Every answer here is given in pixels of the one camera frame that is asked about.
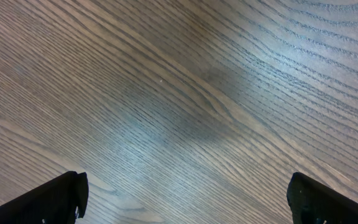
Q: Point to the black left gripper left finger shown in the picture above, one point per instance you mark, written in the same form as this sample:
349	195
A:
63	200

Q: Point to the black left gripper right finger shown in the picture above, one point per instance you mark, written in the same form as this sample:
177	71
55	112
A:
311	202

